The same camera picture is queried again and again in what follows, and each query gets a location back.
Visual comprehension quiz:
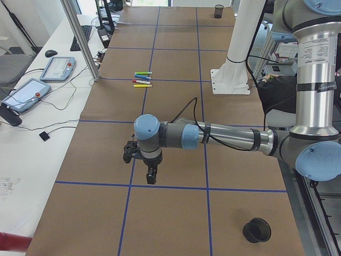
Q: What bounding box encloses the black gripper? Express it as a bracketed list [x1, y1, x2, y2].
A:
[143, 154, 163, 185]

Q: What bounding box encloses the red marker pen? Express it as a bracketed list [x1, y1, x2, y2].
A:
[132, 79, 151, 85]

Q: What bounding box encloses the blue marker pen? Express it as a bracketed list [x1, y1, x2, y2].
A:
[134, 74, 151, 80]

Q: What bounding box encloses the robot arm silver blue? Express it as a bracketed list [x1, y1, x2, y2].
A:
[134, 1, 340, 184]

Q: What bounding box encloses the yellow marker pen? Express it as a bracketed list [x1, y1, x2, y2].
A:
[133, 84, 152, 88]

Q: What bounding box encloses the green marker pen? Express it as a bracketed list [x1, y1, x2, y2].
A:
[134, 71, 153, 76]

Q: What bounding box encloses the small black square device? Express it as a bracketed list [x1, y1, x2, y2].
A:
[39, 131, 50, 141]

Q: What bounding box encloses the black cup near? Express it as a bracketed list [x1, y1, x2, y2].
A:
[242, 218, 271, 243]

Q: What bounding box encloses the white chair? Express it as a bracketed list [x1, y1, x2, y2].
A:
[265, 109, 296, 128]

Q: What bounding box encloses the teach pendant far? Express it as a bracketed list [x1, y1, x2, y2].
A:
[39, 57, 76, 82]

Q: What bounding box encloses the teach pendant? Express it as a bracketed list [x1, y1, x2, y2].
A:
[2, 78, 51, 113]
[39, 57, 76, 82]

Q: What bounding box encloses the teach pendant near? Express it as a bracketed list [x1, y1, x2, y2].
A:
[2, 78, 51, 113]

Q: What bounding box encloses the black monitor stand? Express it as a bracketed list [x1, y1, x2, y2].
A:
[95, 0, 118, 49]

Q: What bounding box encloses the seated person in black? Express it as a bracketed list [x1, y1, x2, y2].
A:
[257, 76, 297, 114]

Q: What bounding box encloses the red object at corner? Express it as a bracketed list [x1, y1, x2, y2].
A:
[0, 232, 32, 252]

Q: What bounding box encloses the black computer mouse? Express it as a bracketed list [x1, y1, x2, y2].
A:
[45, 50, 57, 58]

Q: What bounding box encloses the black keyboard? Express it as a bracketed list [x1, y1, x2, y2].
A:
[70, 25, 93, 52]

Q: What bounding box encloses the grey office chair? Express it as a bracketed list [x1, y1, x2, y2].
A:
[1, 46, 35, 87]

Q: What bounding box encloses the black mesh pen holder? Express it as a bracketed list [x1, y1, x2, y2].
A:
[214, 4, 224, 19]

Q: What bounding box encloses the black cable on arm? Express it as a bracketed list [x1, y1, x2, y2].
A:
[170, 97, 256, 151]

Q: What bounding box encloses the white camera post with base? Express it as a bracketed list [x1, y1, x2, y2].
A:
[210, 0, 266, 95]

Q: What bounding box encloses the black cylindrical handle object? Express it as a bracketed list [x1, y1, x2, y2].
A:
[1, 103, 22, 126]

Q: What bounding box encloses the aluminium frame post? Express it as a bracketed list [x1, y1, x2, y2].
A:
[60, 0, 100, 82]

